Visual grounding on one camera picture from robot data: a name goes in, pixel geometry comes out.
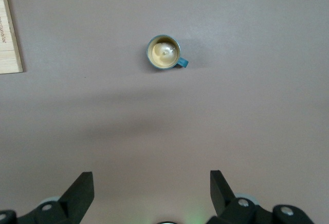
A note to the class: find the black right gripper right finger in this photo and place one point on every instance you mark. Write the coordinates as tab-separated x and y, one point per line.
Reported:
223	198

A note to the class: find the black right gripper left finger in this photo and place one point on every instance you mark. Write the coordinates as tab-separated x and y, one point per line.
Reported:
74	201

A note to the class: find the teal ribbed cup yellow inside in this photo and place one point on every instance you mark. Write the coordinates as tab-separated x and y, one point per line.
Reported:
164	54

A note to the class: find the wooden cutting board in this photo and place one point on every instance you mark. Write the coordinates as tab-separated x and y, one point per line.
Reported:
7	41

